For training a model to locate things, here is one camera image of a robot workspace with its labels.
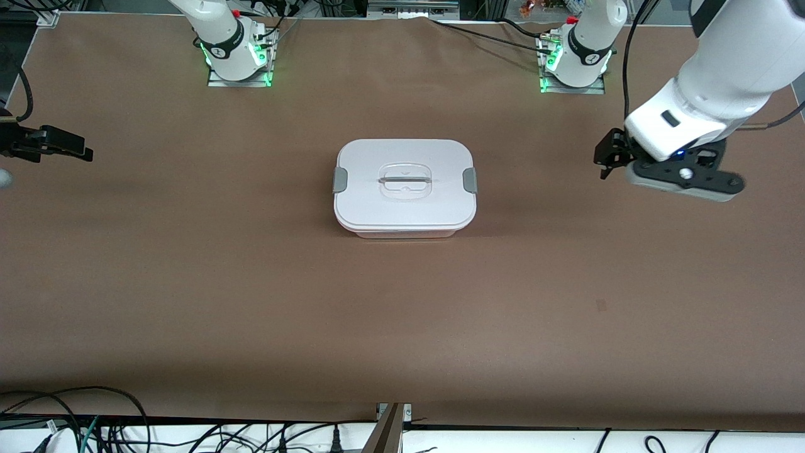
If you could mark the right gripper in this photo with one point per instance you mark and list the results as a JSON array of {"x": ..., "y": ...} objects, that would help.
[{"x": 17, "y": 141}]

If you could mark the aluminium profile post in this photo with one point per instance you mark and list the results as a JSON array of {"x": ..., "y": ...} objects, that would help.
[{"x": 387, "y": 434}]

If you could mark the white Franka left arm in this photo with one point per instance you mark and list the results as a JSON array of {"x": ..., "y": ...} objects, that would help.
[{"x": 736, "y": 69}]

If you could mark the translucent white box base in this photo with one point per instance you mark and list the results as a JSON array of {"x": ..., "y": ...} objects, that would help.
[{"x": 405, "y": 234}]

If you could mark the aluminium corner profile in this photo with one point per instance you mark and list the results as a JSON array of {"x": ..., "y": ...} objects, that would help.
[{"x": 47, "y": 17}]

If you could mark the white Franka right arm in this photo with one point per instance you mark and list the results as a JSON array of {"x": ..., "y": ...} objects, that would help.
[{"x": 220, "y": 38}]

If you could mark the brown table cover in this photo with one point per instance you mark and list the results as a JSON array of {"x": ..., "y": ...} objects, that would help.
[{"x": 402, "y": 327}]

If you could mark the white box lid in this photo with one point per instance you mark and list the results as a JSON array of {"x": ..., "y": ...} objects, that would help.
[{"x": 402, "y": 207}]

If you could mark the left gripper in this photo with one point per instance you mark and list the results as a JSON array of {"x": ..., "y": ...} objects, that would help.
[{"x": 614, "y": 148}]

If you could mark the grey lid latch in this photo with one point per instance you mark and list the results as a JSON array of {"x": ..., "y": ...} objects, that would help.
[
  {"x": 470, "y": 180},
  {"x": 339, "y": 180}
]

